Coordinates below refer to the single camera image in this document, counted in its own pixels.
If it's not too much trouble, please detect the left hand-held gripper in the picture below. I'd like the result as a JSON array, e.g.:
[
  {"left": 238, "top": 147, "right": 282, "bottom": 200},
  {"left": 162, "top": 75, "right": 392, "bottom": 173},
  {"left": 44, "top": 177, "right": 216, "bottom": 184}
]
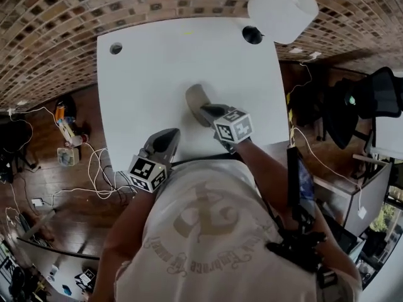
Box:
[{"left": 127, "top": 127, "right": 183, "bottom": 194}]

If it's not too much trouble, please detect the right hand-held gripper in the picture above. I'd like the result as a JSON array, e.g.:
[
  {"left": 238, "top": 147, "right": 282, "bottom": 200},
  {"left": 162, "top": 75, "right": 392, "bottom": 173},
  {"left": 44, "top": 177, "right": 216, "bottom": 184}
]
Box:
[{"left": 200, "top": 104, "right": 254, "bottom": 155}]

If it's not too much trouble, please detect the tan glasses case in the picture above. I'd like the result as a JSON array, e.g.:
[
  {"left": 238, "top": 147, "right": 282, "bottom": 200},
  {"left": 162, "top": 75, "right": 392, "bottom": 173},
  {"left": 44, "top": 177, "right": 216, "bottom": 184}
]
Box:
[{"left": 184, "top": 83, "right": 219, "bottom": 128}]

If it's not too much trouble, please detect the person's left forearm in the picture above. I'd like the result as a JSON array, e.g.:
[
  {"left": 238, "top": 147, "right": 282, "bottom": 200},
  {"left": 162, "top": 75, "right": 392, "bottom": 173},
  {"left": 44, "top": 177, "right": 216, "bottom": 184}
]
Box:
[{"left": 98, "top": 181, "right": 167, "bottom": 295}]

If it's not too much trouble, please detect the person's right forearm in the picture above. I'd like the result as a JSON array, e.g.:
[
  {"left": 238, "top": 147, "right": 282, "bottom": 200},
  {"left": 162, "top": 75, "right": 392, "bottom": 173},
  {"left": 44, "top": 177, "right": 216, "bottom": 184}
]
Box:
[{"left": 233, "top": 137, "right": 300, "bottom": 232}]

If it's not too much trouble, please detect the black lamp base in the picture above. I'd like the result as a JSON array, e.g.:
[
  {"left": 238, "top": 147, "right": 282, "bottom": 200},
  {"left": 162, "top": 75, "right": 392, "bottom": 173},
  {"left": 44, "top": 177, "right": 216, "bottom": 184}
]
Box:
[{"left": 241, "top": 25, "right": 264, "bottom": 45}]

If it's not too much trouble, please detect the small white desk fan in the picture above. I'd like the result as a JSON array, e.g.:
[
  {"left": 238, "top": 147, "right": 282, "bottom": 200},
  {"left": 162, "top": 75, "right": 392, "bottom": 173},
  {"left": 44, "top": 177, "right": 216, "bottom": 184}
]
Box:
[{"left": 57, "top": 146, "right": 80, "bottom": 167}]

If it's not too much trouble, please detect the person's white printed t-shirt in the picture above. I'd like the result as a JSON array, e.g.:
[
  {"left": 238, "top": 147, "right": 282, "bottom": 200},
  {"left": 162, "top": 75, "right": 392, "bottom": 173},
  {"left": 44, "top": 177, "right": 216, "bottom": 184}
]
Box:
[{"left": 113, "top": 159, "right": 363, "bottom": 302}]

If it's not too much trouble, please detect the orange and white tool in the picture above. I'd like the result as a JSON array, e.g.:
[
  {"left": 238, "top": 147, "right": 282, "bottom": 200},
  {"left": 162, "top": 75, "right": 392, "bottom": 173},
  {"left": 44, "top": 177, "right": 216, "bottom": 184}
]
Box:
[{"left": 54, "top": 101, "right": 83, "bottom": 148}]

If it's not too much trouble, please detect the white cylindrical lamp shade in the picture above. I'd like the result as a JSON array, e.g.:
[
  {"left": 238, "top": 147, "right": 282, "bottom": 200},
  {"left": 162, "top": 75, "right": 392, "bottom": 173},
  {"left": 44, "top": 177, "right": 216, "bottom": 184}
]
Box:
[{"left": 247, "top": 0, "right": 320, "bottom": 45}]

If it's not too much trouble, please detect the black bag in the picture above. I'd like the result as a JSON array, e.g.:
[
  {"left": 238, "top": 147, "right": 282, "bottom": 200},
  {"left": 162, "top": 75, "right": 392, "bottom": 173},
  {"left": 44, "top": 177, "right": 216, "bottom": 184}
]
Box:
[{"left": 0, "top": 118, "right": 34, "bottom": 184}]

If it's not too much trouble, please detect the black mesh office chair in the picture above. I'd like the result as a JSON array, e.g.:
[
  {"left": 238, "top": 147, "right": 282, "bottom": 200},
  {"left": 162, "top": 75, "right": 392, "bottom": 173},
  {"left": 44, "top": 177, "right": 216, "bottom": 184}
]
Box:
[{"left": 323, "top": 66, "right": 403, "bottom": 151}]

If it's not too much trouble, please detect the white desk with clutter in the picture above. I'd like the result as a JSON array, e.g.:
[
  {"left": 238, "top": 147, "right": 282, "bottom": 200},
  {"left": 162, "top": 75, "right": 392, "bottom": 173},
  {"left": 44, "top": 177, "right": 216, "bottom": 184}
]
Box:
[{"left": 15, "top": 237, "right": 102, "bottom": 302}]

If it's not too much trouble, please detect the grey office partition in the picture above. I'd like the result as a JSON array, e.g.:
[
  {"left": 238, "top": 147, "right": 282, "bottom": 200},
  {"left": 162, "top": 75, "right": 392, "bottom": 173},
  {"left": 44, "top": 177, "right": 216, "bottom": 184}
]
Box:
[{"left": 342, "top": 160, "right": 394, "bottom": 238}]

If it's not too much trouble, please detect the white floor cable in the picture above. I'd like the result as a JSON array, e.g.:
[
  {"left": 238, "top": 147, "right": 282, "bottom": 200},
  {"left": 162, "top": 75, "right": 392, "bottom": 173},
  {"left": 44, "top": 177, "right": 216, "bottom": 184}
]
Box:
[{"left": 52, "top": 147, "right": 139, "bottom": 207}]

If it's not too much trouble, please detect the white hanging charger cable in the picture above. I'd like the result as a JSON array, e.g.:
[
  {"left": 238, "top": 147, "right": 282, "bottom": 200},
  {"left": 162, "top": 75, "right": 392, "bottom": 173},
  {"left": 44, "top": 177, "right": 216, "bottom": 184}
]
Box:
[{"left": 291, "top": 126, "right": 368, "bottom": 219}]

